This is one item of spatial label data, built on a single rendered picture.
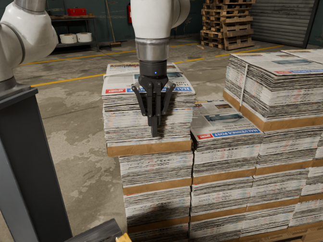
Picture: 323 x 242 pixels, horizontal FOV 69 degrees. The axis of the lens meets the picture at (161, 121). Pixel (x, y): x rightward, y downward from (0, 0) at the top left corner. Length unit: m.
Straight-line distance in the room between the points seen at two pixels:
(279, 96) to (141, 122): 0.54
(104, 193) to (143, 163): 1.03
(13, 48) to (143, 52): 0.53
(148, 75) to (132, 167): 0.41
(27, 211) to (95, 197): 0.80
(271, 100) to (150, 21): 0.58
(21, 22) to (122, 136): 0.55
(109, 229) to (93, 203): 1.21
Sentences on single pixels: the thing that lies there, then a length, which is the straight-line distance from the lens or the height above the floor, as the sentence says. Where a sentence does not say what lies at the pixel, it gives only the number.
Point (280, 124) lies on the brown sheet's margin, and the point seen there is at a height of 0.86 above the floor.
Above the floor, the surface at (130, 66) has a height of 1.06.
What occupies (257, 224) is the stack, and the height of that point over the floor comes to 0.27.
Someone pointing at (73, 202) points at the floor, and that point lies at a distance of 1.91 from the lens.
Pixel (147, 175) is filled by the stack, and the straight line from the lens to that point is 0.95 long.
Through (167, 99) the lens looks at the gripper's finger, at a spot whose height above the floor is 1.05.
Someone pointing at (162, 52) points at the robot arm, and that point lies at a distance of 0.62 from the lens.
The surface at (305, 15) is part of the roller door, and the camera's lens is 8.26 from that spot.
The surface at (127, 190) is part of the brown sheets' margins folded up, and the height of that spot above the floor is 0.63.
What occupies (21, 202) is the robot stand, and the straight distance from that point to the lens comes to 1.17.
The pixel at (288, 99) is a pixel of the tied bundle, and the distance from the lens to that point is 1.03.
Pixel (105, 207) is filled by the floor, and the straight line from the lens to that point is 1.81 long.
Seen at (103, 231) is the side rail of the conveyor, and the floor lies 0.80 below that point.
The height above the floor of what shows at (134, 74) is 1.06.
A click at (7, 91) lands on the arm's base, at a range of 0.99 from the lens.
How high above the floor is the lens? 1.31
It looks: 28 degrees down
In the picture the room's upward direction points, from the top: straight up
